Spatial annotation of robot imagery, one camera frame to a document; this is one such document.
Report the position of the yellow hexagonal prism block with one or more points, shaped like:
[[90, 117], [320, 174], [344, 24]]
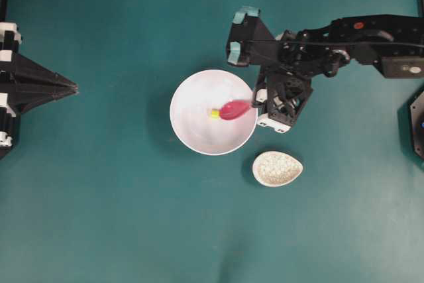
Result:
[[215, 113]]

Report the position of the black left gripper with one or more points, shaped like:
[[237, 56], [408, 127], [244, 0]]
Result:
[[16, 66]]

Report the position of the small speckled ceramic dish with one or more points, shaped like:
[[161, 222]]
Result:
[[275, 169]]

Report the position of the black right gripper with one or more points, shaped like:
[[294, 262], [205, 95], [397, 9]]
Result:
[[280, 97]]

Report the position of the pink plastic spoon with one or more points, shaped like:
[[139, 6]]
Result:
[[236, 109]]

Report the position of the white large bowl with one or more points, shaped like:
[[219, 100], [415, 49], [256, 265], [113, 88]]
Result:
[[195, 107]]

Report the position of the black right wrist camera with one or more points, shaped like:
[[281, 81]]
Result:
[[248, 39]]

